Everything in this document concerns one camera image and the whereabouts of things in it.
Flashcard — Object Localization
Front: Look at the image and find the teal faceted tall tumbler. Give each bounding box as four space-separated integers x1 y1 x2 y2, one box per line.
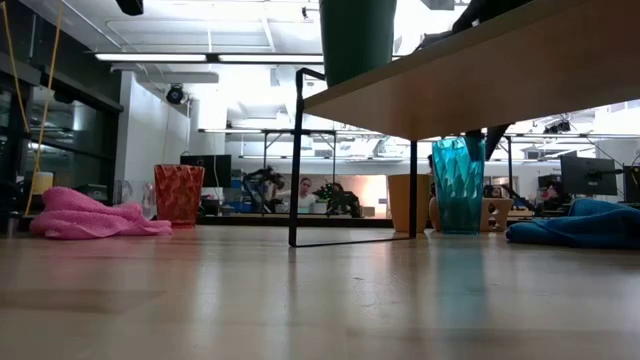
431 135 487 235

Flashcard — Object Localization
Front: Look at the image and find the wooden bowl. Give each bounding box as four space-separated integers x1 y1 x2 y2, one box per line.
428 196 515 233

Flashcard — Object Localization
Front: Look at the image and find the yellow cup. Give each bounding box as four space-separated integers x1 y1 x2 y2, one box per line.
387 173 432 234

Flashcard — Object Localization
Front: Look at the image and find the dark green cup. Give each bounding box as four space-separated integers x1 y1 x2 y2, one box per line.
318 0 399 89

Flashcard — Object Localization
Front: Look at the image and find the orange faceted tumbler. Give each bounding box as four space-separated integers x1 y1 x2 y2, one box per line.
153 164 206 230

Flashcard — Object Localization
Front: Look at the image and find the clear plastic cup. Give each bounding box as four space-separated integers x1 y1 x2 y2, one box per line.
115 179 156 219

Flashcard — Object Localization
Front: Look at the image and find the wooden shelf with black legs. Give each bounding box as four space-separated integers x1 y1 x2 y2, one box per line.
288 0 640 249

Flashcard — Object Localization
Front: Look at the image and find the person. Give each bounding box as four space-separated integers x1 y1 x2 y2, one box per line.
542 181 570 214
294 177 320 214

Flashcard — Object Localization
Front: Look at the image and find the black computer monitor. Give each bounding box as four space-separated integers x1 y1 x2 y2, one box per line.
559 155 619 197
623 165 640 204
179 154 233 189

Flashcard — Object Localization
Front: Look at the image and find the blue towel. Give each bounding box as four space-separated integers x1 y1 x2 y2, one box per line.
505 198 640 250

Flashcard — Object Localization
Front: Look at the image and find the ceiling strip light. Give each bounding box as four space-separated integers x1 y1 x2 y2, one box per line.
94 52 208 63
218 53 325 64

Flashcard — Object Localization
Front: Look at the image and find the pink towel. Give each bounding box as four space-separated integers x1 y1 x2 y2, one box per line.
29 186 174 241

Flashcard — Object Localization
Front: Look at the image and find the cream cylindrical container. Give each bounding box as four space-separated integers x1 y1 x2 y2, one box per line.
30 171 55 195

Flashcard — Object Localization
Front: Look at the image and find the black metal table frame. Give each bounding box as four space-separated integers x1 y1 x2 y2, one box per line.
197 213 394 229

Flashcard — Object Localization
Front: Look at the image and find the black dome camera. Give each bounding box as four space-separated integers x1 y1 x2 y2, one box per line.
165 83 186 106

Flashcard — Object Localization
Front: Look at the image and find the yellow hanging cable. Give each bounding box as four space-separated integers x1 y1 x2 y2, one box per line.
0 0 31 134
24 0 65 216

